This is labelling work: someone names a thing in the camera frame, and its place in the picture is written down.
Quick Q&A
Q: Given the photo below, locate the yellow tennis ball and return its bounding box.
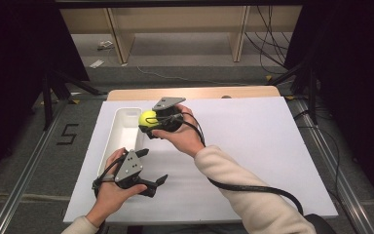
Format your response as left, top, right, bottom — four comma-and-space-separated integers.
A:
138, 110, 160, 129

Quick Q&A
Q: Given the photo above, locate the flat white paper scrap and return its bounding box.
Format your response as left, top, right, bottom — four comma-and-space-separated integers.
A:
89, 58, 105, 69

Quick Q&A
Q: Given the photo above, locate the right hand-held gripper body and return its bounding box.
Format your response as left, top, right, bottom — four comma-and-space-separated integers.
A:
152, 97, 187, 134

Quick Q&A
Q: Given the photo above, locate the black metal stand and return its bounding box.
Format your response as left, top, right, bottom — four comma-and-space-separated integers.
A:
267, 57, 319, 126
41, 69, 103, 131

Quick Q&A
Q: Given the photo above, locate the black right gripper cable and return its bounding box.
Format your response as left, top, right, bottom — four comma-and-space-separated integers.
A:
167, 111, 305, 216

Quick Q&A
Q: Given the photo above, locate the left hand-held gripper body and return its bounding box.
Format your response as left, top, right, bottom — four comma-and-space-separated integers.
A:
113, 149, 149, 190

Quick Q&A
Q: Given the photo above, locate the white board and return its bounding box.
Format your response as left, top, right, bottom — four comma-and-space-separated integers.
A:
62, 96, 339, 225

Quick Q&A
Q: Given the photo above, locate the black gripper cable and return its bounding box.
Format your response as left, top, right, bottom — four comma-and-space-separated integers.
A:
167, 111, 305, 216
91, 155, 128, 199

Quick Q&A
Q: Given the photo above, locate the bundle of black cables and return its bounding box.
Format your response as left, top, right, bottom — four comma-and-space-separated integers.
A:
244, 5, 293, 76

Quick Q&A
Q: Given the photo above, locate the person's left hand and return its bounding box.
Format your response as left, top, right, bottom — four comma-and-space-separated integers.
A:
85, 147, 149, 228

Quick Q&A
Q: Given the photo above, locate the wooden table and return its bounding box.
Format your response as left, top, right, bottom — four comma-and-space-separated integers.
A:
106, 85, 281, 102

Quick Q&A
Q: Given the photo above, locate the crumpled paper scrap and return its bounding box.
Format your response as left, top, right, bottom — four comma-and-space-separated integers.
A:
96, 40, 115, 52

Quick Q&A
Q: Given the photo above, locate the white plastic bin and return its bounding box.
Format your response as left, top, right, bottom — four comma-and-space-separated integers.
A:
96, 106, 147, 178

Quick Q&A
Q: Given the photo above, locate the person's right hand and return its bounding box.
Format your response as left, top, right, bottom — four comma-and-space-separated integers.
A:
151, 104, 206, 159

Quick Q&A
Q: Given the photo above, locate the wooden shelf unit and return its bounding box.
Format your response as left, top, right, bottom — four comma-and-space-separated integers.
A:
59, 5, 303, 64

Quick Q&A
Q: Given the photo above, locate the dark curtain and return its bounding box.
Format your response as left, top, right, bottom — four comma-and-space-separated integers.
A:
0, 0, 91, 191
283, 0, 374, 207

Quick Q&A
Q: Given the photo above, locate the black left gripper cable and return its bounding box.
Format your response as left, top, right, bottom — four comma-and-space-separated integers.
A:
91, 155, 128, 199

